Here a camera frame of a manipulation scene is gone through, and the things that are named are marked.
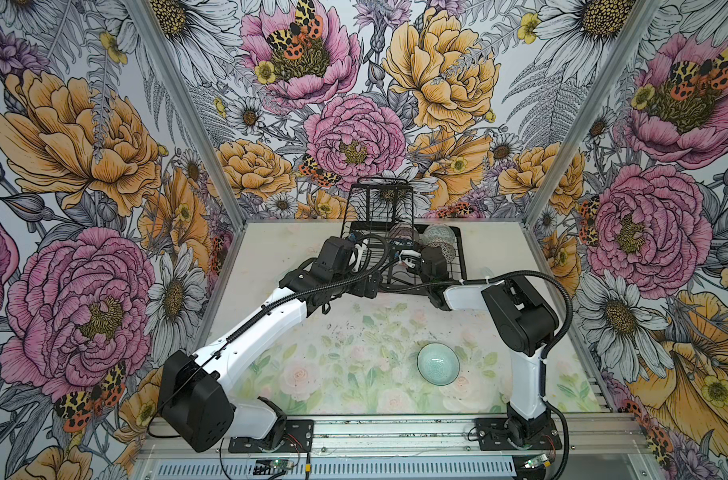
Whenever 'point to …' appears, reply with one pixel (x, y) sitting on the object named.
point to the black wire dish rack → (380, 214)
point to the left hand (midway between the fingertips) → (363, 283)
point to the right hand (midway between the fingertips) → (419, 247)
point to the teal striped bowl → (438, 363)
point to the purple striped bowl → (404, 231)
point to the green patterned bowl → (442, 236)
